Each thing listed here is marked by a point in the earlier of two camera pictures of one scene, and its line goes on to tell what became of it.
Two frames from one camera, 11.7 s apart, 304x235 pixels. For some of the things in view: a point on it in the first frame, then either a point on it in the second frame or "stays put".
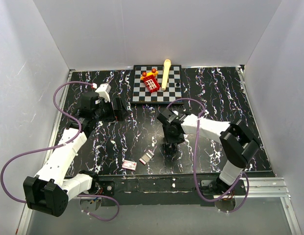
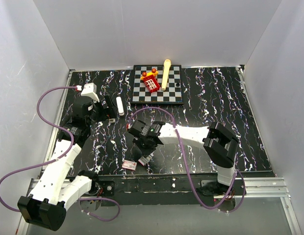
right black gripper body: [170, 136] -> [145, 148]
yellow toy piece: [153, 72] stays put
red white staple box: [129, 165] stays put
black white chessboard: [141, 94] stays put
